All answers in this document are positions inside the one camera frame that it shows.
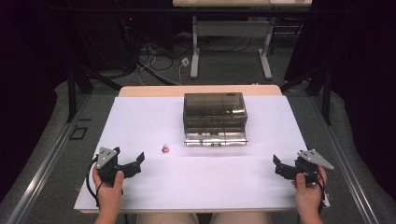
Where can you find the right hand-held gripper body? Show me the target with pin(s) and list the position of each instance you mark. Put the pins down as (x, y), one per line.
(306, 165)

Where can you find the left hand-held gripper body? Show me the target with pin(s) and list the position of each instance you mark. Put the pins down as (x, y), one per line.
(107, 162)

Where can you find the smoky clear plastic drawer box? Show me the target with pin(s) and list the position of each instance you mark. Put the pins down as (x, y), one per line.
(214, 119)

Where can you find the person's right hand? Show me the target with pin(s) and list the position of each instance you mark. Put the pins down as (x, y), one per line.
(308, 194)

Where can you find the person's left hand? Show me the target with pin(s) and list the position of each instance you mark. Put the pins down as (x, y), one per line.
(109, 192)

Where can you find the white table sheet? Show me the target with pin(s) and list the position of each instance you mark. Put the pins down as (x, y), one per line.
(193, 168)

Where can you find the black metal stand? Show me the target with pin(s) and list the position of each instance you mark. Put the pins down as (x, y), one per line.
(317, 81)
(77, 84)

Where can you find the person's beige trouser legs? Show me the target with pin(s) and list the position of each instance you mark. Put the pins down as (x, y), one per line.
(204, 218)

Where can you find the white power plug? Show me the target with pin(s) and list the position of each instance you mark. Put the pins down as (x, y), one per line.
(185, 61)

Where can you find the white metal-legged desk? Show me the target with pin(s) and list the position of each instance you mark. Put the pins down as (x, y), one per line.
(232, 28)

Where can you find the aluminium floor rail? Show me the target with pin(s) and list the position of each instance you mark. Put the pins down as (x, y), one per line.
(345, 168)
(43, 168)

